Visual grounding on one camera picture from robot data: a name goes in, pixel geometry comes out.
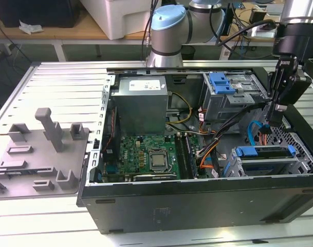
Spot crumpled white paper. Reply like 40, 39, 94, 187
19, 20, 44, 36

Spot metal disk bay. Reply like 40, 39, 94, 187
229, 145, 311, 178

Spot flat white box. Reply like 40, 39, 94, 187
265, 4, 284, 14

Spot hard disk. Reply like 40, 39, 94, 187
224, 145, 298, 178

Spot orange wire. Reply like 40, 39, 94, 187
199, 151, 215, 170

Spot blue data wire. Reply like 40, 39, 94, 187
247, 119, 264, 148

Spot wooden desk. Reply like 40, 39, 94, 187
225, 1, 285, 49
0, 10, 157, 61

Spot grey parts rack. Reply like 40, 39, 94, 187
0, 107, 91, 198

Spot black cable bundle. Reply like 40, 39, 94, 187
197, 101, 269, 157

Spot black PC case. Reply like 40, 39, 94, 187
76, 60, 313, 235

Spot blue plastic drive latch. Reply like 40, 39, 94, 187
209, 73, 235, 95

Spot large white appliance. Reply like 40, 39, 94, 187
80, 0, 154, 41

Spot RAM stick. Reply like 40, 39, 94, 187
174, 133, 188, 180

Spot silver CPU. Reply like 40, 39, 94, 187
151, 153, 168, 168

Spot black graphics card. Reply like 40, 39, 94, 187
133, 173, 177, 182

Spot small black cube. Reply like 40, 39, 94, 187
249, 7, 267, 25

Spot yellow and black wires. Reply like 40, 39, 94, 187
166, 92, 193, 127

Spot multicoloured power wire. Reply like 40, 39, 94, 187
258, 123, 272, 148

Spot metal optical drive cage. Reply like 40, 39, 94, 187
199, 72, 271, 121

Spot grey power supply unit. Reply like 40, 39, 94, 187
110, 76, 170, 136

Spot green motherboard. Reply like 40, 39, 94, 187
102, 133, 211, 181

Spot large black box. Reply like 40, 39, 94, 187
0, 0, 80, 28

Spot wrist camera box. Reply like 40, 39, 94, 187
279, 74, 313, 105

